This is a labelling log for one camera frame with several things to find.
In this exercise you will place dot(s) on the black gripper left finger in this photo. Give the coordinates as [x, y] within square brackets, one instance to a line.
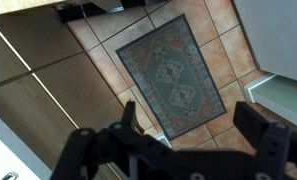
[129, 115]

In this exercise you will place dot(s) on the wooden kitchen base cabinet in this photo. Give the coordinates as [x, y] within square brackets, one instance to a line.
[54, 86]

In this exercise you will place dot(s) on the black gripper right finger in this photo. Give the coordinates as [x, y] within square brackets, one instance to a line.
[251, 123]

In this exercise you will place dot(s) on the black stand base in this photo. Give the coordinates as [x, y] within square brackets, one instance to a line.
[78, 11]

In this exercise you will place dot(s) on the grey floor mat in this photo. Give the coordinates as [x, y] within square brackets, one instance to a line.
[174, 76]

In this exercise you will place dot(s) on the white appliance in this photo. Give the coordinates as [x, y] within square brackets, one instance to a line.
[278, 33]

